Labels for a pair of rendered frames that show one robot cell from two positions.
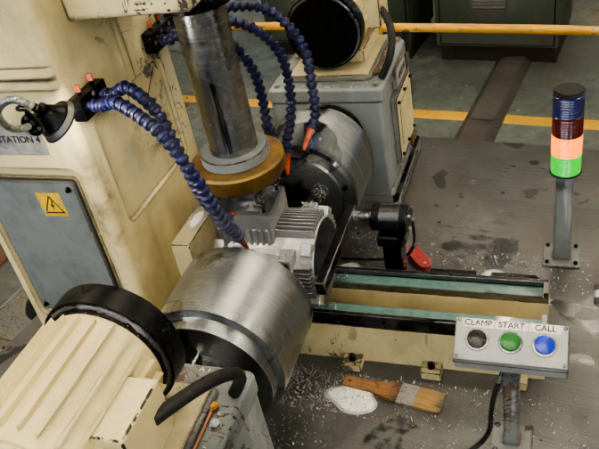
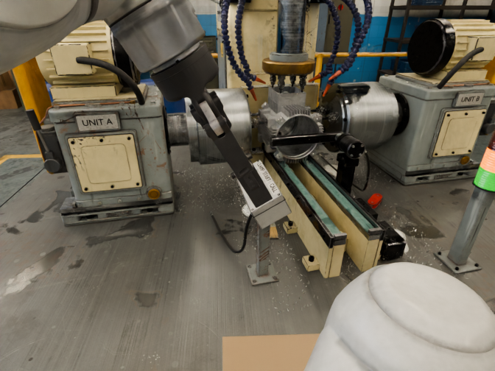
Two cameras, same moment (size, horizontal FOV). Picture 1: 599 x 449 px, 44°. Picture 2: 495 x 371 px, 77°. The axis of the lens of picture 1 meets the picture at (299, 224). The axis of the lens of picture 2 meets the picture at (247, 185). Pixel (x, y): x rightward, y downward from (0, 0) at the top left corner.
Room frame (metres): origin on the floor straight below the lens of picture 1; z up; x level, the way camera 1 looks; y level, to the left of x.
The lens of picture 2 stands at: (0.41, -0.74, 1.38)
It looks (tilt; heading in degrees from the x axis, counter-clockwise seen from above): 29 degrees down; 53
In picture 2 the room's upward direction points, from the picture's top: straight up
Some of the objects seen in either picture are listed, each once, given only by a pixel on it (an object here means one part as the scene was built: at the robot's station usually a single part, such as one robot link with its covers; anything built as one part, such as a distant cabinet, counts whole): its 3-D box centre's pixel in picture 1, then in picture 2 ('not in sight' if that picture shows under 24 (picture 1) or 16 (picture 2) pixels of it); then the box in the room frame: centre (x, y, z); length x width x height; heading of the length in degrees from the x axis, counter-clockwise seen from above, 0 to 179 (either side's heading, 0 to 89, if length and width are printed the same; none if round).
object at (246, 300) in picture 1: (219, 355); (202, 127); (0.91, 0.18, 1.04); 0.37 x 0.25 x 0.25; 156
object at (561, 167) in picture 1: (565, 161); (492, 177); (1.24, -0.56, 1.05); 0.06 x 0.06 x 0.04
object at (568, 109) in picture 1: (569, 102); not in sight; (1.24, -0.56, 1.19); 0.06 x 0.06 x 0.04
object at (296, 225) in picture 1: (279, 252); (288, 128); (1.19, 0.05, 1.01); 0.20 x 0.19 x 0.19; 66
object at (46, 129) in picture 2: not in sight; (53, 140); (0.47, 0.26, 1.07); 0.08 x 0.07 x 0.20; 66
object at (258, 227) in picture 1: (250, 214); (286, 99); (1.20, 0.09, 1.11); 0.12 x 0.11 x 0.07; 66
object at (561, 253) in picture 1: (564, 179); (485, 193); (1.24, -0.56, 1.01); 0.08 x 0.08 x 0.42; 66
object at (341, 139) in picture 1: (315, 166); (360, 116); (1.45, -0.06, 1.04); 0.41 x 0.25 x 0.25; 156
